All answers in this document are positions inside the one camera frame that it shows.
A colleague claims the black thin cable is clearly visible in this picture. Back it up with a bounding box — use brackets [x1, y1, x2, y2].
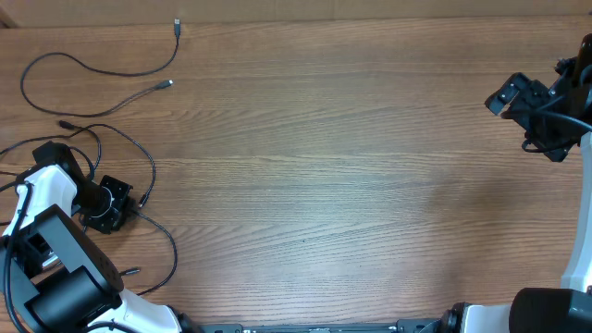
[0, 119, 157, 208]

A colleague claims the black short cable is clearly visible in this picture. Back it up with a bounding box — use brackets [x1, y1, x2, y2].
[117, 207, 179, 297]

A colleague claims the black USB-A cable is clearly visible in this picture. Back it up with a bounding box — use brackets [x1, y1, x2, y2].
[19, 18, 182, 117]

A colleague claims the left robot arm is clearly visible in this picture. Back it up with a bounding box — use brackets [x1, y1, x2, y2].
[1, 142, 200, 333]

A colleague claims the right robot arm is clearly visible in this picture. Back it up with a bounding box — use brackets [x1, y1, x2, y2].
[390, 35, 591, 333]

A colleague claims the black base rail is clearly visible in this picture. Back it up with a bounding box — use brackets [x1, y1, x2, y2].
[198, 318, 440, 333]

